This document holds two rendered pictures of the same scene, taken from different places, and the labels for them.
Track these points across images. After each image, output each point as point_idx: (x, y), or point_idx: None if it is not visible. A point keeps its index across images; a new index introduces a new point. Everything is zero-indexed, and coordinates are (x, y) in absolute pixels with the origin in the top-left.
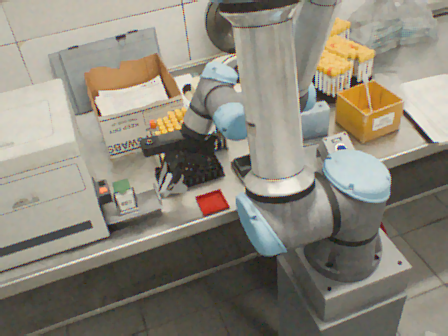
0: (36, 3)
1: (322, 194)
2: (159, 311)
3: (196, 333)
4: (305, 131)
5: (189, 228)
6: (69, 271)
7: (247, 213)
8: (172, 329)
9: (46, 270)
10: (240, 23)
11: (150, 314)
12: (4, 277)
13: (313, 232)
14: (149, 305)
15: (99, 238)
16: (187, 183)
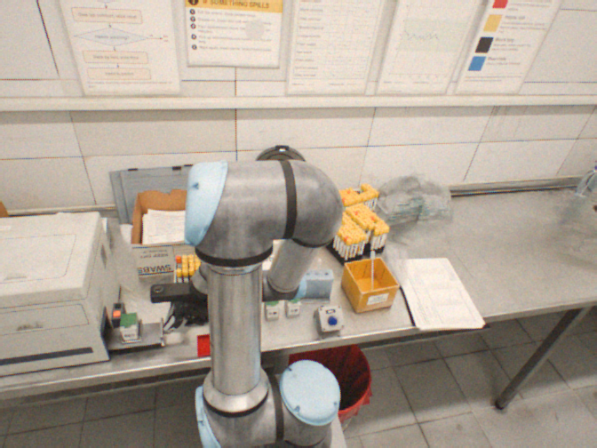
0: (105, 129)
1: (271, 409)
2: (171, 394)
3: (196, 422)
4: (309, 292)
5: (182, 366)
6: (63, 387)
7: (196, 415)
8: (177, 413)
9: (41, 383)
10: (208, 266)
11: (163, 395)
12: (2, 382)
13: (255, 442)
14: (164, 386)
15: (99, 361)
16: None
